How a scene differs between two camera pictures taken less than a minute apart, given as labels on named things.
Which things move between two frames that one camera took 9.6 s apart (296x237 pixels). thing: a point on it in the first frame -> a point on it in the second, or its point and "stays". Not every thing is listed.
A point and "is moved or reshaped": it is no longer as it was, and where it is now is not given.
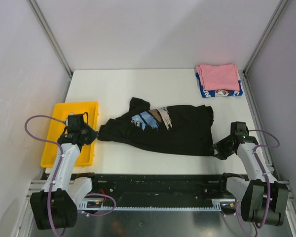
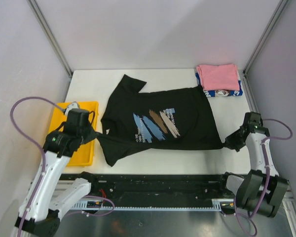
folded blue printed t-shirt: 209,94 stays
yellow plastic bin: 90,110 stays
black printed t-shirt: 187,129 is moved or reshaped
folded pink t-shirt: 222,77 stays
